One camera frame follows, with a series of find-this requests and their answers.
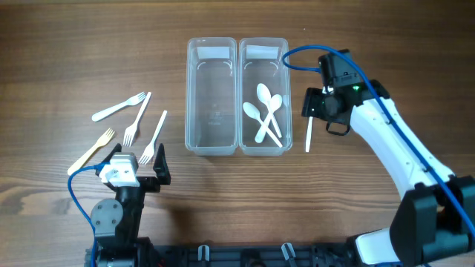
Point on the yellow plastic fork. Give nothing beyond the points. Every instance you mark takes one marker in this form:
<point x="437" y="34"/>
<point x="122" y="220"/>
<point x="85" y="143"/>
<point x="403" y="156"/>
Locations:
<point x="101" y="142"/>

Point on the thick white plastic fork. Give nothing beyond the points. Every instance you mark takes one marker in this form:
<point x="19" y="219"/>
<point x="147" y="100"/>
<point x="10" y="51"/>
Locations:
<point x="132" y="101"/>

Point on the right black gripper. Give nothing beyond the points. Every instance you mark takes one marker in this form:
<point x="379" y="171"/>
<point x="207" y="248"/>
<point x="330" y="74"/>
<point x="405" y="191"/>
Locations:
<point x="310" y="104"/>

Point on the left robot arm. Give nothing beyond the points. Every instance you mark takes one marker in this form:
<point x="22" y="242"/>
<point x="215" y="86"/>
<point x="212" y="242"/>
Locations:
<point x="116" y="221"/>

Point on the thick white plastic spoon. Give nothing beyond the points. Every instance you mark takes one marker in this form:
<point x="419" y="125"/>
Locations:
<point x="275" y="104"/>

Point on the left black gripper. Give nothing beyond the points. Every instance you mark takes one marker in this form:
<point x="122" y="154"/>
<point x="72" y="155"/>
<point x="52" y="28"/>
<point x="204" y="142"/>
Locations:
<point x="153" y="183"/>

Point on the right clear plastic container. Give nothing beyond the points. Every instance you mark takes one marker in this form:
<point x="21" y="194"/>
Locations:
<point x="260" y="61"/>

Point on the left clear plastic container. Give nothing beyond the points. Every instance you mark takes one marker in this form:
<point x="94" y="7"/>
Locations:
<point x="211" y="87"/>

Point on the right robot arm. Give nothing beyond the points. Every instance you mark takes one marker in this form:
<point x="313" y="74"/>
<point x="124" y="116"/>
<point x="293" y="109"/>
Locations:
<point x="427" y="226"/>

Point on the clear plastic container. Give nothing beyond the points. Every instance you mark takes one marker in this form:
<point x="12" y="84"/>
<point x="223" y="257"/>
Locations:
<point x="260" y="61"/>
<point x="211" y="87"/>

